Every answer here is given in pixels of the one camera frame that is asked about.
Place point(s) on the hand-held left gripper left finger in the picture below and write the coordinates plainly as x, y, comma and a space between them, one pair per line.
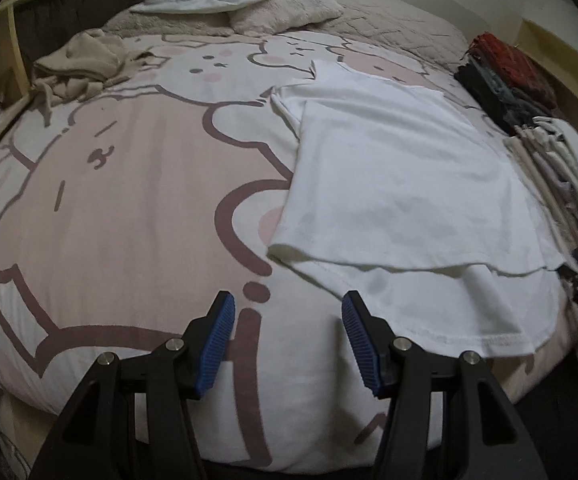
216, 345

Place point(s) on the stack of dark folded clothes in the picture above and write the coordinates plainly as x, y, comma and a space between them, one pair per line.
489, 92

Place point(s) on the beige fuzzy pillow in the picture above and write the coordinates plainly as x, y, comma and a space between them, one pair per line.
169, 24
289, 12

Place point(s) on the beige quilted duvet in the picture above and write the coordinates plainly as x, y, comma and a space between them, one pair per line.
394, 25

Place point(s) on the white t-shirt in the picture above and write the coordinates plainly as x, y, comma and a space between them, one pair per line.
394, 185

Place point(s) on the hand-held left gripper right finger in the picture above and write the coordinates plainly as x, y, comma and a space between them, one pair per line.
361, 345

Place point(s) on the stack of light folded clothes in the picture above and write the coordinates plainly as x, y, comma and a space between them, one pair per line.
559, 170

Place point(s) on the cream bedside shelf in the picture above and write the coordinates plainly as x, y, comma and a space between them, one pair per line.
569, 45

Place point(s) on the pink cartoon printed blanket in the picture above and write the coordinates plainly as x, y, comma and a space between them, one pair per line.
119, 210

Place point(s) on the dark brown cushion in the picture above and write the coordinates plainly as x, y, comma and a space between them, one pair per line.
69, 10

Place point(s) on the beige crumpled garment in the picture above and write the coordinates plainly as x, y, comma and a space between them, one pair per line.
79, 62

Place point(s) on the red plaid folded garment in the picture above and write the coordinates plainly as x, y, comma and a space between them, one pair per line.
509, 60

